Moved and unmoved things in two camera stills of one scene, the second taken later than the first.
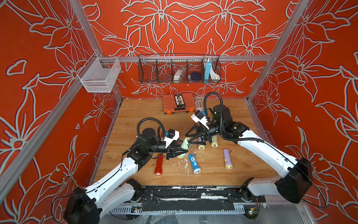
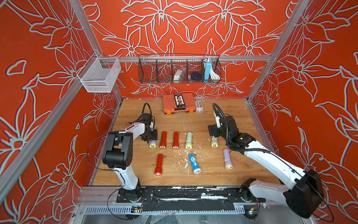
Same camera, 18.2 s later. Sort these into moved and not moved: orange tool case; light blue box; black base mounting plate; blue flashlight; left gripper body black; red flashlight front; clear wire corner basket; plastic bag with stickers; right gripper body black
Moved: right gripper body black; left gripper body black
Not moved: orange tool case; light blue box; black base mounting plate; clear wire corner basket; blue flashlight; plastic bag with stickers; red flashlight front
